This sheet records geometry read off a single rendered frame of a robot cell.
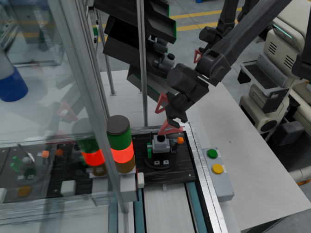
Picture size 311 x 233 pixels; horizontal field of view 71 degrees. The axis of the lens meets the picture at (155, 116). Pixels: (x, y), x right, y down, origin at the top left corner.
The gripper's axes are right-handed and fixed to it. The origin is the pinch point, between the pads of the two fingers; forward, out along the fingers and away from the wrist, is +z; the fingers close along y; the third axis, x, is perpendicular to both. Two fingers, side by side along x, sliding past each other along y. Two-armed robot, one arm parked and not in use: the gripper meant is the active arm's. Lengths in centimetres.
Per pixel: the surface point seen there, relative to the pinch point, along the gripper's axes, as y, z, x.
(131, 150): 20.9, -6.5, -16.8
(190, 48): -237, 40, 133
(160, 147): 2.4, 8.6, 7.6
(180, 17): -342, 36, 137
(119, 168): 21.7, 0.1, -15.7
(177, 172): 8.2, 12.2, 18.2
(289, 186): 14, -10, 62
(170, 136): -8.9, 12.1, 18.1
